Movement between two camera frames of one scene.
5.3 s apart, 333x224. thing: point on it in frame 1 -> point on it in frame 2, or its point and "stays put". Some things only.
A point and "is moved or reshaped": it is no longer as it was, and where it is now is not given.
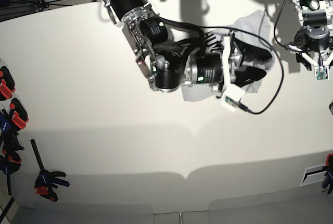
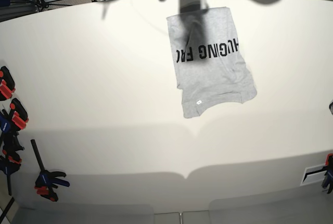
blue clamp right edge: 328,170 stays put
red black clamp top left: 7,84 stays put
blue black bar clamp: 45,181 stays put
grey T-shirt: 253,27 is moved or reshaped
